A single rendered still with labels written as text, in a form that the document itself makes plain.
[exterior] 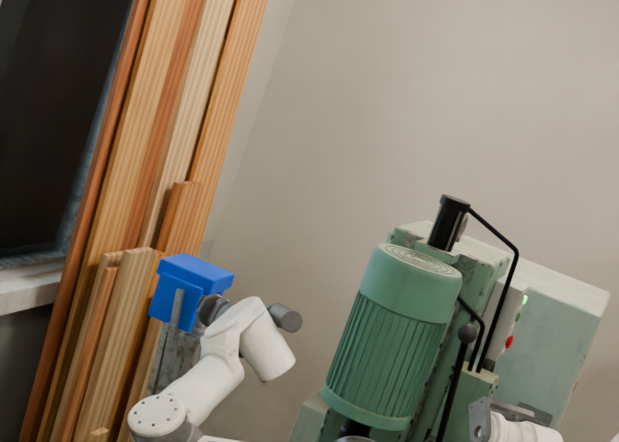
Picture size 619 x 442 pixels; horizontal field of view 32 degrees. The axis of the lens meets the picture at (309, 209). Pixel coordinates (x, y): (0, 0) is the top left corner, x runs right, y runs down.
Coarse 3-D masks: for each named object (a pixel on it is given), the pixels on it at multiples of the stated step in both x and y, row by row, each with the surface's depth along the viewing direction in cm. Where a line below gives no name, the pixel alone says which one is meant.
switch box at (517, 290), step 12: (504, 276) 228; (516, 288) 220; (528, 288) 227; (492, 300) 222; (516, 300) 220; (492, 312) 222; (504, 312) 221; (516, 312) 221; (504, 324) 221; (504, 336) 221; (480, 348) 223; (492, 348) 222
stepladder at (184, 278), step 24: (168, 264) 276; (192, 264) 280; (168, 288) 275; (192, 288) 273; (216, 288) 276; (168, 312) 275; (192, 312) 273; (168, 336) 274; (192, 336) 279; (168, 360) 274; (192, 360) 289; (168, 384) 277
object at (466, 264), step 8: (408, 232) 216; (408, 240) 216; (416, 240) 216; (408, 248) 216; (464, 256) 213; (456, 264) 213; (464, 264) 213; (472, 264) 212; (464, 272) 213; (472, 272) 212; (464, 280) 213; (464, 288) 213; (456, 304) 214; (456, 312) 214; (448, 336) 215; (440, 352) 215; (432, 376) 216; (424, 392) 216; (424, 400) 217; (416, 416) 217; (408, 440) 218
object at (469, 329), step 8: (464, 328) 187; (472, 328) 187; (464, 336) 187; (472, 336) 187; (464, 344) 189; (464, 352) 191; (456, 360) 193; (456, 368) 194; (456, 376) 195; (456, 384) 197; (448, 392) 199; (448, 400) 200; (448, 408) 202; (448, 416) 203; (440, 424) 206; (440, 432) 207; (440, 440) 208
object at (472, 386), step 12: (468, 372) 215; (480, 372) 218; (468, 384) 214; (480, 384) 213; (492, 384) 213; (456, 396) 215; (468, 396) 214; (480, 396) 213; (492, 396) 219; (456, 408) 215; (468, 408) 214; (456, 420) 215; (468, 420) 214; (432, 432) 217; (456, 432) 215; (468, 432) 214
